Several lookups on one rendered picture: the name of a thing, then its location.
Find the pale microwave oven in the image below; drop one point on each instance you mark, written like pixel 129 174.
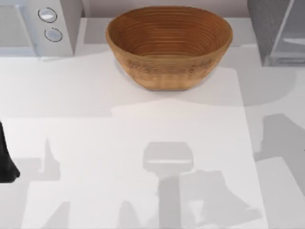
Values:
pixel 28 28

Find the round microwave knob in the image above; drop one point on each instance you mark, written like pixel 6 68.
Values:
pixel 47 14
pixel 53 34

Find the brown woven basket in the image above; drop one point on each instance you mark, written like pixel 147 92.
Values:
pixel 169 47

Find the grey cabinet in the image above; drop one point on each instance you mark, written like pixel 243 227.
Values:
pixel 276 31

